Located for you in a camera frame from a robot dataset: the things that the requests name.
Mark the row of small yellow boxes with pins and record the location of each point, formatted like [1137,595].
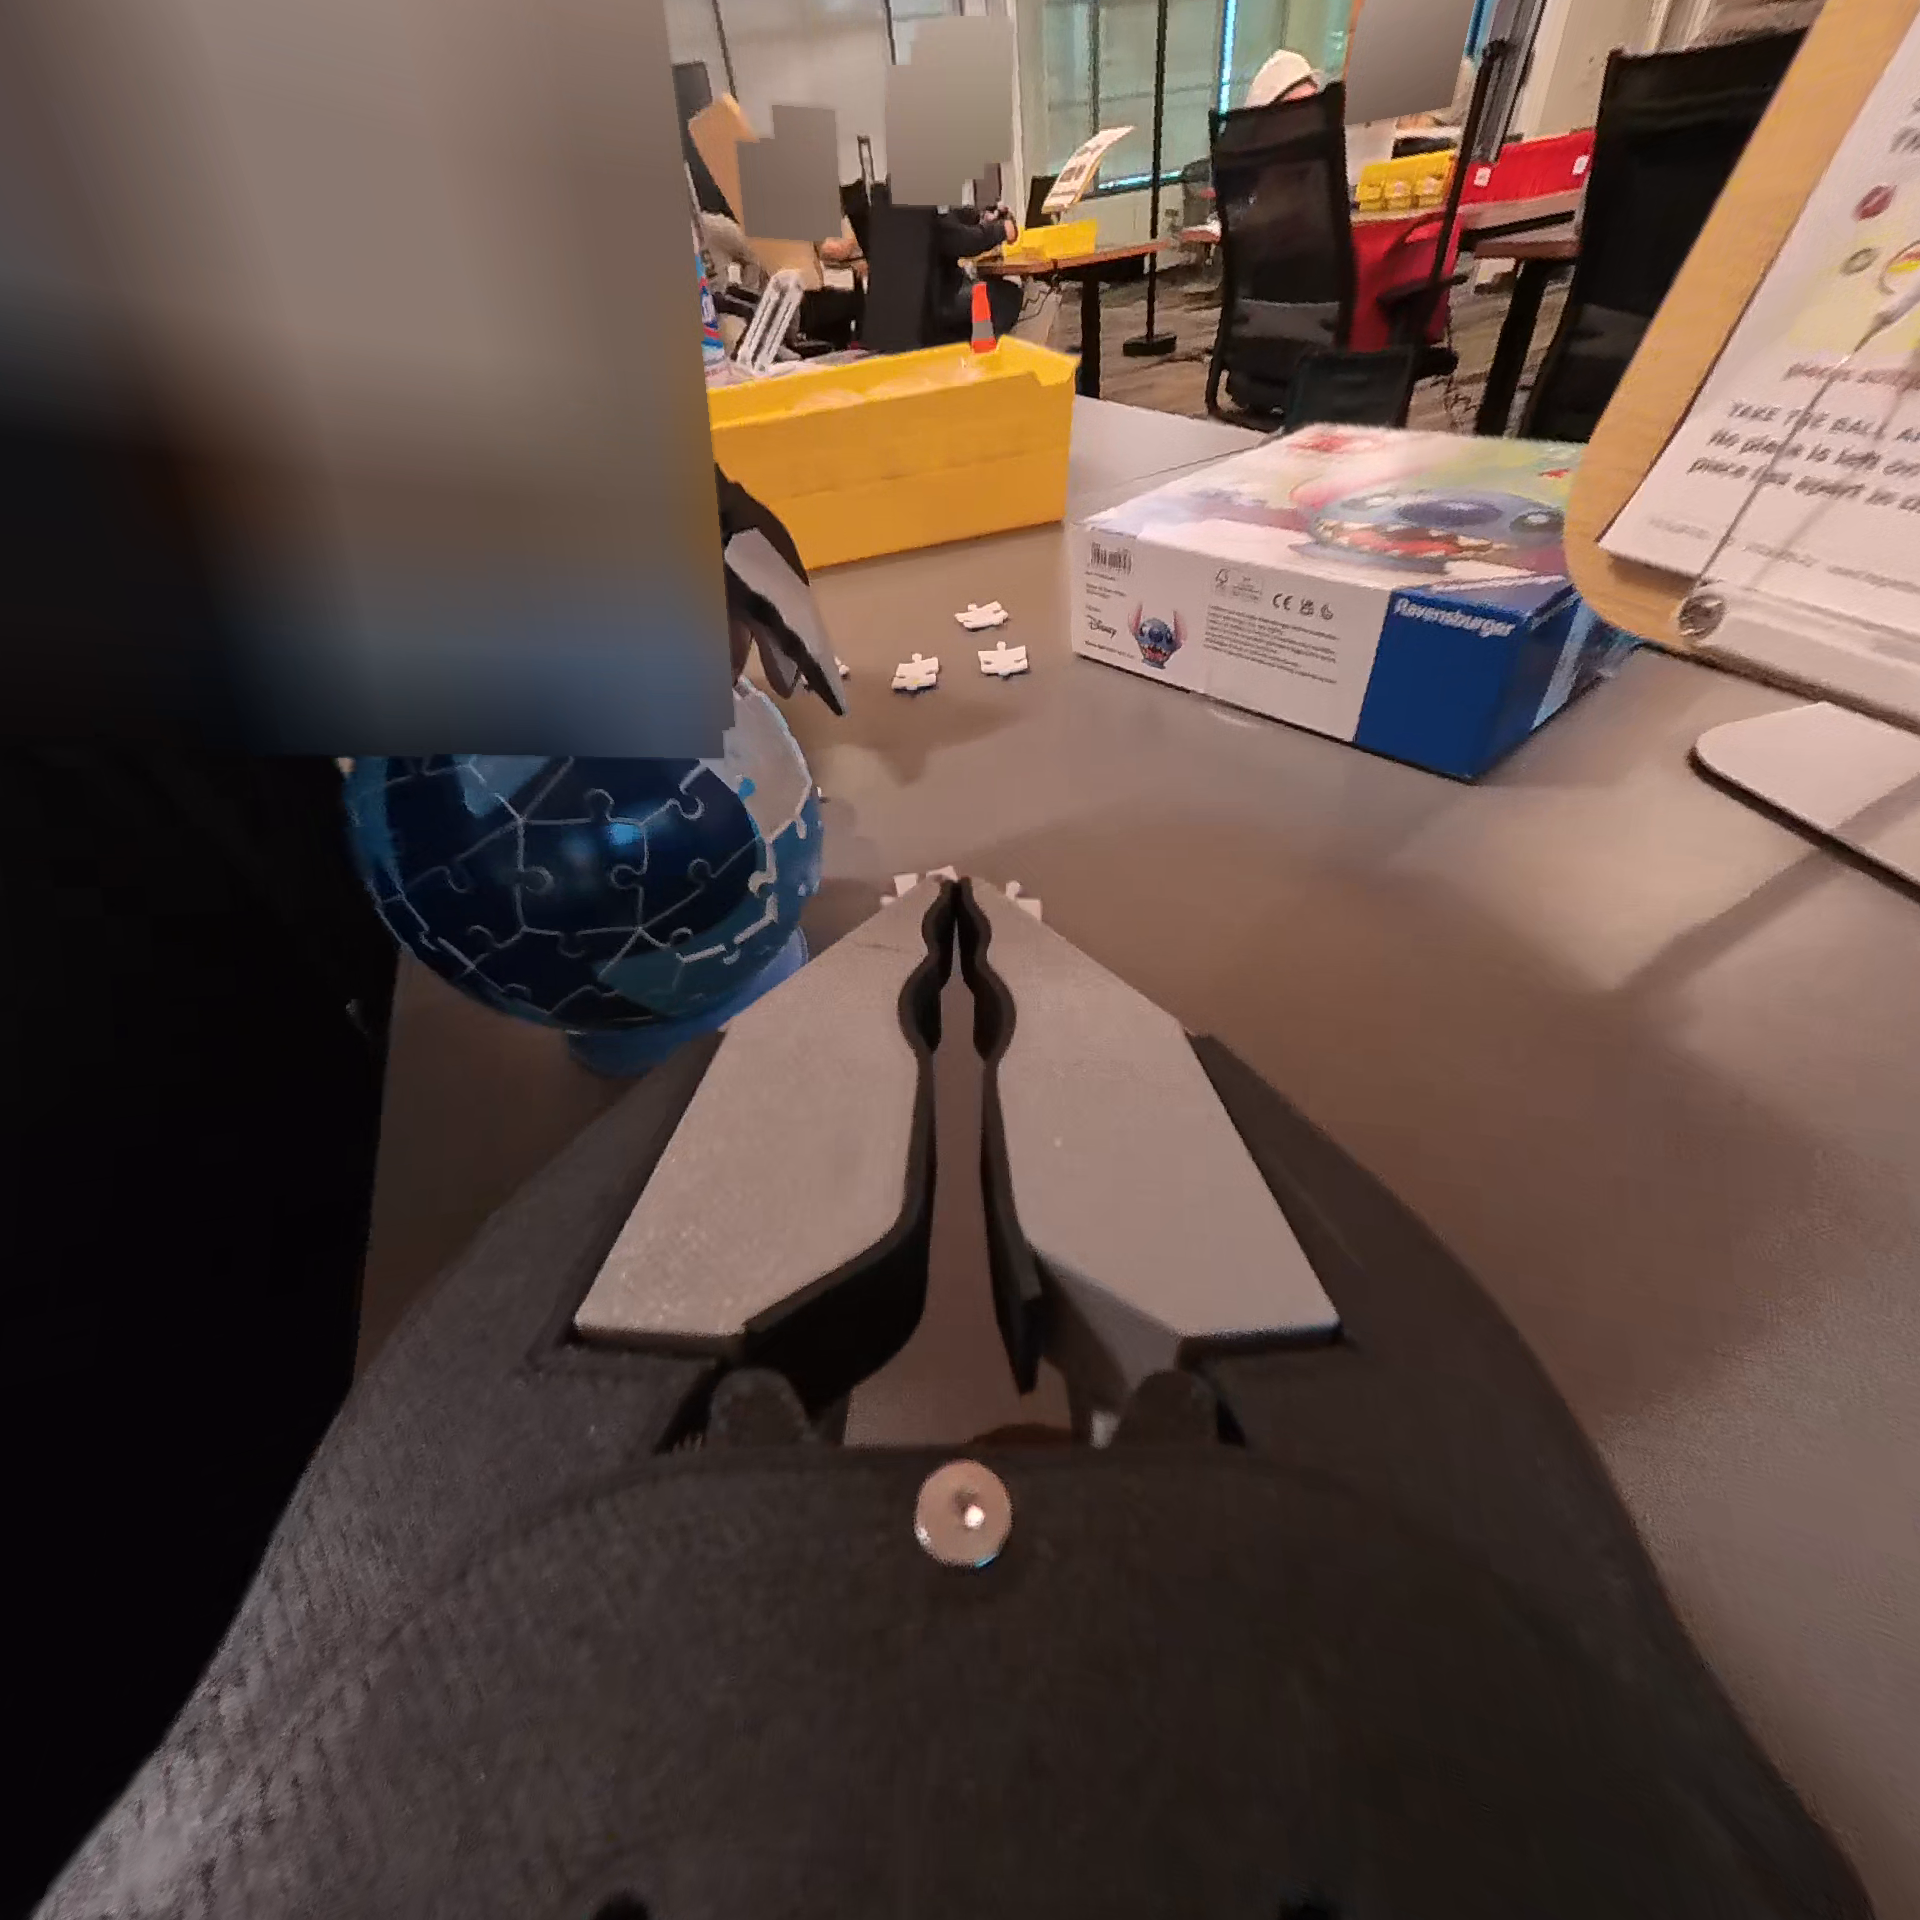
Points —
[1405,180]

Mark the white and blue puzzle box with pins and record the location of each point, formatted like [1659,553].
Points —
[1276,598]

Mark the instruction sheet on stand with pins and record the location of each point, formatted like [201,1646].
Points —
[1650,376]

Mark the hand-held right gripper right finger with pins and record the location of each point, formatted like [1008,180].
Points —
[1155,1185]

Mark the round metal clip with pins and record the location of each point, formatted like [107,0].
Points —
[1704,613]

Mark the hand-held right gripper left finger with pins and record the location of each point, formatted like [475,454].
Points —
[779,1171]

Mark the blue-labelled bottle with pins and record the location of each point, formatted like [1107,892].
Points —
[710,306]

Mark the person's black clothing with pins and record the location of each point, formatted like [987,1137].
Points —
[149,1124]

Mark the white cap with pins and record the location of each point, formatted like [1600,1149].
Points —
[1286,75]

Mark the black mesh office chair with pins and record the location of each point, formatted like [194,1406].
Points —
[1289,254]

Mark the black stand pole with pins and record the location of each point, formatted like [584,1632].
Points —
[1156,164]

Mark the wooden-top desk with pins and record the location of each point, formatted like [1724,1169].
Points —
[1078,258]

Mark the white double puzzle piece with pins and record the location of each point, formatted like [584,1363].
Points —
[917,674]

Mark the red storage bin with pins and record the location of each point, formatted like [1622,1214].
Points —
[1530,164]

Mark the white sign card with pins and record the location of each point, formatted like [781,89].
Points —
[1084,164]

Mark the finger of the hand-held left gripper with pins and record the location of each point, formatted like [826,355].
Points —
[779,598]
[756,524]

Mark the printed instruction sheet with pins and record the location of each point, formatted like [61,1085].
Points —
[1800,376]

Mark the clear plastic holder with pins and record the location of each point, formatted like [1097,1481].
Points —
[772,323]

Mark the small yellow bin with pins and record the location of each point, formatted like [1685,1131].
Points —
[1060,236]

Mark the yellow plastic bin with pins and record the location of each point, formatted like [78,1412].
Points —
[900,465]

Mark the silver monitor stand base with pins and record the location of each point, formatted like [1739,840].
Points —
[1814,780]

